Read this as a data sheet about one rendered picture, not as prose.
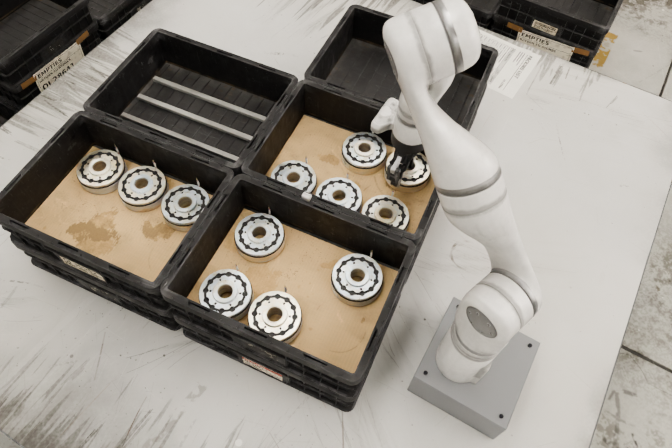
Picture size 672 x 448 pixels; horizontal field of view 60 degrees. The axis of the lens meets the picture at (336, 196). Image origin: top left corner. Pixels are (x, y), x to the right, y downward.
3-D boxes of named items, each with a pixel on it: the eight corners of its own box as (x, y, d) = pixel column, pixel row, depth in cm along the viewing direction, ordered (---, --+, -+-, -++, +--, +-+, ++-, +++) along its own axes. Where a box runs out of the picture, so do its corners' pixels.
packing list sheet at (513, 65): (543, 53, 177) (543, 51, 176) (516, 101, 165) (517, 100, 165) (444, 14, 185) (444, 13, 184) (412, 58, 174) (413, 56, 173)
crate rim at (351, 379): (417, 248, 114) (418, 243, 112) (357, 389, 99) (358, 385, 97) (238, 177, 123) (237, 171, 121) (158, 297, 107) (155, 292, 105)
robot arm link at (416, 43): (380, 32, 66) (442, 213, 77) (460, 0, 65) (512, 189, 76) (373, 17, 74) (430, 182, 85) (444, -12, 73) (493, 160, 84)
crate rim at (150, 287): (238, 177, 123) (237, 170, 121) (158, 297, 107) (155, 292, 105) (82, 115, 131) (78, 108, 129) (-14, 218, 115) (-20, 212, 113)
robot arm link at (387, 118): (388, 101, 121) (392, 80, 116) (437, 123, 118) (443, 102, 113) (367, 130, 116) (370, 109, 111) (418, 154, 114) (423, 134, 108)
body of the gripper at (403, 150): (419, 150, 113) (412, 178, 121) (437, 122, 117) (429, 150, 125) (385, 134, 115) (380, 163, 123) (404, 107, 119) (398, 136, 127)
